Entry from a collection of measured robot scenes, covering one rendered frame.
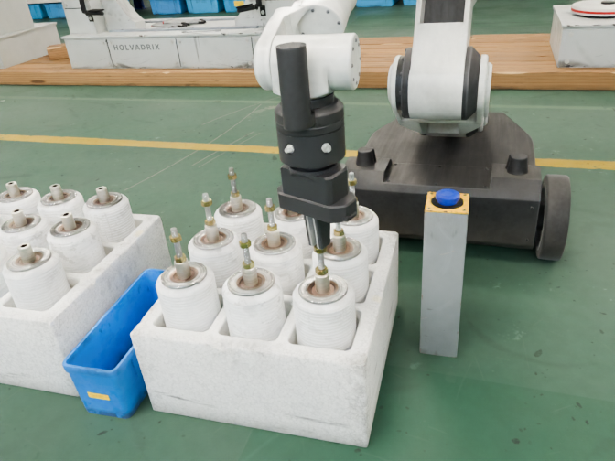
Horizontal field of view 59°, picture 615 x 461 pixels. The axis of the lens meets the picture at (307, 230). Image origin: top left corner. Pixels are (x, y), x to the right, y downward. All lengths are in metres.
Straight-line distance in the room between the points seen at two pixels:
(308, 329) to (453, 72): 0.57
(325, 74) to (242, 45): 2.40
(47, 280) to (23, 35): 3.23
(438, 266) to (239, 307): 0.35
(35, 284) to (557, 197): 1.06
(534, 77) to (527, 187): 1.48
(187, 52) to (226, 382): 2.48
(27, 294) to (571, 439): 0.94
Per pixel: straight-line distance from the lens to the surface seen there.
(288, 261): 0.93
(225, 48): 3.08
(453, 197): 0.92
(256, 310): 0.84
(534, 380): 1.08
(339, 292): 0.82
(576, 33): 2.77
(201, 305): 0.90
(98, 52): 3.52
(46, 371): 1.14
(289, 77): 0.62
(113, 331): 1.13
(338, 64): 0.64
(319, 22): 0.75
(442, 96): 1.11
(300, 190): 0.73
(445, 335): 1.06
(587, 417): 1.04
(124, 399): 1.03
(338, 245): 0.91
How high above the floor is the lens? 0.74
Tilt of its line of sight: 30 degrees down
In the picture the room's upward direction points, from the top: 5 degrees counter-clockwise
